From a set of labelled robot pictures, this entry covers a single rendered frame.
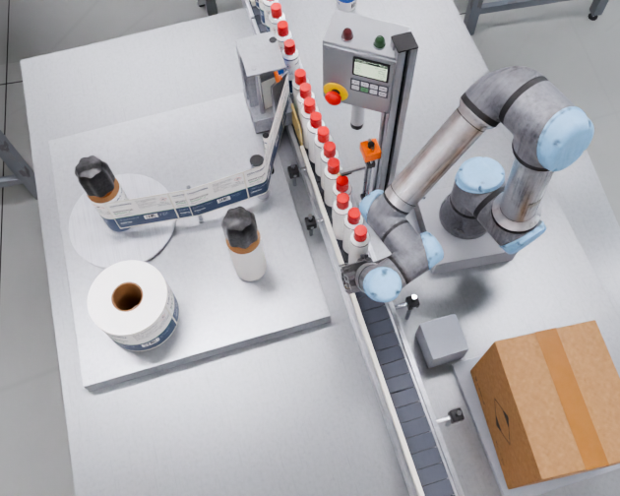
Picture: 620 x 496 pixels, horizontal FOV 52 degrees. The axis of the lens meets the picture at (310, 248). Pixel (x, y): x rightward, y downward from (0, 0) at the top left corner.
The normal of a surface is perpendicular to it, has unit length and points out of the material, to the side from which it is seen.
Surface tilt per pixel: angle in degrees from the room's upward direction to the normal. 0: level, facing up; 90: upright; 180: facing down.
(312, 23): 0
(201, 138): 0
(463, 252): 2
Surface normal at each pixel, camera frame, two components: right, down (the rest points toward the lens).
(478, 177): -0.11, -0.55
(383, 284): 0.12, 0.07
